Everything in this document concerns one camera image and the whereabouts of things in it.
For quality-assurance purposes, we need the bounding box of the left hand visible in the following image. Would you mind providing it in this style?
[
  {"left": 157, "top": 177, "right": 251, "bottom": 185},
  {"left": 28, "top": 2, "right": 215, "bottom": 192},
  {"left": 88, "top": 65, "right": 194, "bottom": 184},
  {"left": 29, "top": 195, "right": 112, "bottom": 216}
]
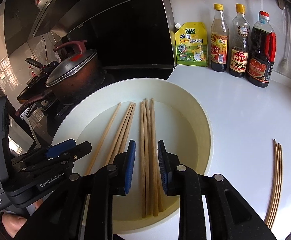
[{"left": 0, "top": 212, "right": 27, "bottom": 239}]

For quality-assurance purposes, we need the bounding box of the dark pot with lid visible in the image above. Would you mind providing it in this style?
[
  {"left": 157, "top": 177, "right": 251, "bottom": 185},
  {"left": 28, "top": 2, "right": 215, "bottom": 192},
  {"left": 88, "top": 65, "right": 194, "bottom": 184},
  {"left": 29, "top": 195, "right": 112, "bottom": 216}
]
[{"left": 45, "top": 40, "right": 105, "bottom": 105}]

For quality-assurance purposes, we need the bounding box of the white round basin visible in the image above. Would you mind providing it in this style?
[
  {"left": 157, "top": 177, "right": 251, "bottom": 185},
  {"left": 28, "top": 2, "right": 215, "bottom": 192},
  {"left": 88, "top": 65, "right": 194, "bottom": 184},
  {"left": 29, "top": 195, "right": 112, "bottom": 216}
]
[{"left": 52, "top": 78, "right": 213, "bottom": 234}]

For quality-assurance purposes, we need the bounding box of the yellow cap dark sauce bottle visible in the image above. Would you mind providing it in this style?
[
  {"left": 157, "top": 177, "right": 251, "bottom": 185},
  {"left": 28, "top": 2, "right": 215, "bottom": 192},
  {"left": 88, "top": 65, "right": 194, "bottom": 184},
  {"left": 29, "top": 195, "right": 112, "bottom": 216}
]
[{"left": 229, "top": 3, "right": 250, "bottom": 77}]

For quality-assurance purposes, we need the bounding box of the yellow green refill pouch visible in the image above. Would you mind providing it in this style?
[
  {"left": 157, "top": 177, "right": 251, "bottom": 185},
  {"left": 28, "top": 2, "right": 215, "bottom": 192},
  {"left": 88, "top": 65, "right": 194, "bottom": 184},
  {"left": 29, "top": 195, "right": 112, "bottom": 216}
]
[{"left": 175, "top": 22, "right": 208, "bottom": 67}]

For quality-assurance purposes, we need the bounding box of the yellow cap vinegar bottle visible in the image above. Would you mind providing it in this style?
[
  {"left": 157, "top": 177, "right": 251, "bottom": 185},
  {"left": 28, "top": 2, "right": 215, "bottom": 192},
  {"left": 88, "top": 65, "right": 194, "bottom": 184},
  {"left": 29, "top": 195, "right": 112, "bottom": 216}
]
[{"left": 210, "top": 3, "right": 229, "bottom": 72}]

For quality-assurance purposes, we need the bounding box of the white bottle brush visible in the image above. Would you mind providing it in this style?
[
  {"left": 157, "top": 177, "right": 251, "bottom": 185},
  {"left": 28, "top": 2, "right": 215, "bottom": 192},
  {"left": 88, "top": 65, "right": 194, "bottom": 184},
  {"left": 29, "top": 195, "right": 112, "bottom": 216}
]
[{"left": 278, "top": 5, "right": 291, "bottom": 74}]

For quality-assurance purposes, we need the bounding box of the large soy sauce jug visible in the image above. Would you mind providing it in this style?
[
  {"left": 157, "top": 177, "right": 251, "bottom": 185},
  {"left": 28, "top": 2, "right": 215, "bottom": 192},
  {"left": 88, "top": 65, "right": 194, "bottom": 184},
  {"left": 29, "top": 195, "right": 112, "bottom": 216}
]
[{"left": 247, "top": 10, "right": 277, "bottom": 88}]

